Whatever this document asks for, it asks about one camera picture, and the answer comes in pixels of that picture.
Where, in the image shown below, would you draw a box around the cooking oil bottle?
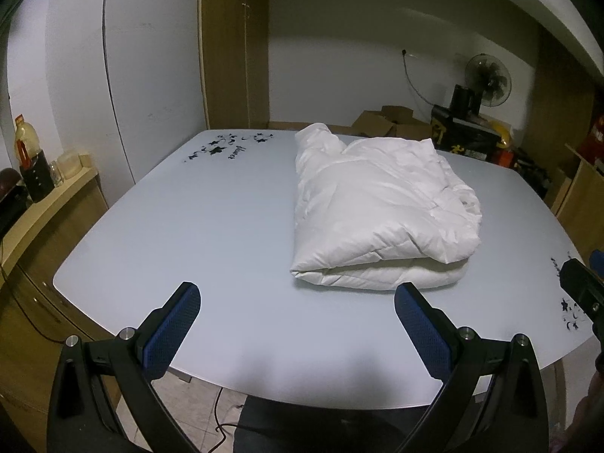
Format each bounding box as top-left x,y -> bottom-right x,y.
13,116 -> 44,171

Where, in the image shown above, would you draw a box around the white quilted jacket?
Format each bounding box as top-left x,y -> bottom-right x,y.
289,123 -> 483,291

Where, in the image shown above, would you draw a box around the red items on cabinet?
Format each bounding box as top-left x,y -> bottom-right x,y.
585,113 -> 604,175

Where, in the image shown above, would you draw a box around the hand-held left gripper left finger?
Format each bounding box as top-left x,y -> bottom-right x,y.
46,282 -> 202,453

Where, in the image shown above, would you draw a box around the translucent plastic container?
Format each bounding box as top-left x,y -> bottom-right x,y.
57,150 -> 81,180

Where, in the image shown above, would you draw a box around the wooden wardrobe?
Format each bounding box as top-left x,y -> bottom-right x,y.
197,0 -> 271,131

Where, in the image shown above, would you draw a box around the black container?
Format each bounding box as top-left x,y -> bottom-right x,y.
20,150 -> 54,204

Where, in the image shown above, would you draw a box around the yellow helmet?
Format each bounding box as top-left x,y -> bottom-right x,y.
488,122 -> 514,147

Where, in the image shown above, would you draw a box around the wooden shelf cabinet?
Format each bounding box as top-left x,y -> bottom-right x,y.
550,144 -> 604,256

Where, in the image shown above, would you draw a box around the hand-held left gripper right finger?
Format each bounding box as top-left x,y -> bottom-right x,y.
394,282 -> 551,453

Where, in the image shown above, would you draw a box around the black kettle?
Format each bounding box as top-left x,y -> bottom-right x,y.
450,84 -> 483,117

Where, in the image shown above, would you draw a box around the dark chair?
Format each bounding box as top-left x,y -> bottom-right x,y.
231,393 -> 445,453

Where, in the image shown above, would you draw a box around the black wall cable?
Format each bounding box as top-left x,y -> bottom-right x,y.
403,54 -> 438,105

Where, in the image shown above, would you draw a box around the black floor cable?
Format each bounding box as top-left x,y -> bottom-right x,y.
208,381 -> 247,453

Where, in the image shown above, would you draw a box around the wooden sideboard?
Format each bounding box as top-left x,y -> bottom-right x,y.
0,165 -> 124,453

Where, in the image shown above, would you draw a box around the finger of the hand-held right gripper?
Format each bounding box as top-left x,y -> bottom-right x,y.
559,257 -> 604,327

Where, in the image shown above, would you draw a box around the dark brown bag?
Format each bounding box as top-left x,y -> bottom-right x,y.
0,167 -> 30,242

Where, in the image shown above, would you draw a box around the red canister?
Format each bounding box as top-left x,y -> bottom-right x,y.
491,146 -> 519,169

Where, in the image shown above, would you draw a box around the black and yellow box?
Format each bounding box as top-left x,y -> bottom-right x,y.
430,104 -> 505,161

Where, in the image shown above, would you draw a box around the black standing fan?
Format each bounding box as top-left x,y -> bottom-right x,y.
465,53 -> 513,108

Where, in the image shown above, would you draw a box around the cardboard box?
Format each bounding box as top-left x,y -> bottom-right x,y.
350,110 -> 397,139
381,105 -> 433,141

